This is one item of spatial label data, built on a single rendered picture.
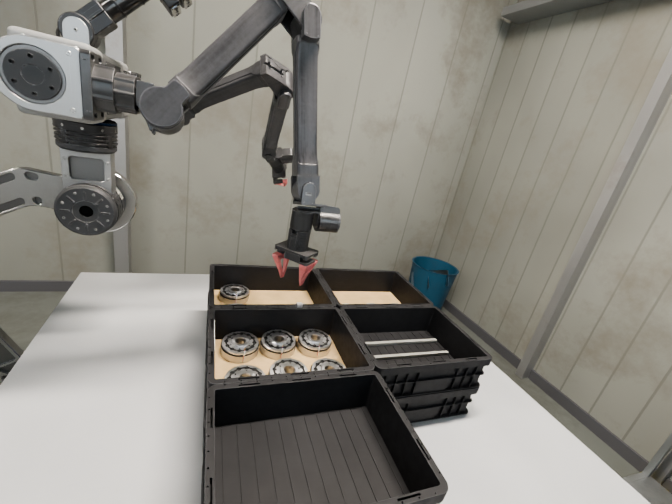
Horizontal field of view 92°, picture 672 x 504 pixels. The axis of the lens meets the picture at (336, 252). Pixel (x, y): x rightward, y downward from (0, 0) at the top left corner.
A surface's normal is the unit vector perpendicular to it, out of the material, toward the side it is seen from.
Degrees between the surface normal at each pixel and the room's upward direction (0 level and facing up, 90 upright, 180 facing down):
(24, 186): 90
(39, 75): 90
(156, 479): 0
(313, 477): 0
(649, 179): 90
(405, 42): 90
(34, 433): 0
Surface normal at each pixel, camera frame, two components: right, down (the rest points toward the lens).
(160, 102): 0.39, 0.17
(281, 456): 0.19, -0.92
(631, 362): -0.92, -0.04
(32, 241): 0.35, 0.39
